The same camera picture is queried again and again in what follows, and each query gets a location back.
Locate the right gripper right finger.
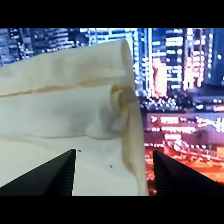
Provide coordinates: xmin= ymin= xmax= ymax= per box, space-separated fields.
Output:
xmin=152 ymin=149 xmax=224 ymax=197

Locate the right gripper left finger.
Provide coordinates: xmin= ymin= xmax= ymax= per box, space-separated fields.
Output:
xmin=0 ymin=148 xmax=77 ymax=197

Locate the cream shirt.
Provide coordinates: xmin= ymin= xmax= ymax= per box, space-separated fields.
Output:
xmin=0 ymin=39 xmax=150 ymax=197

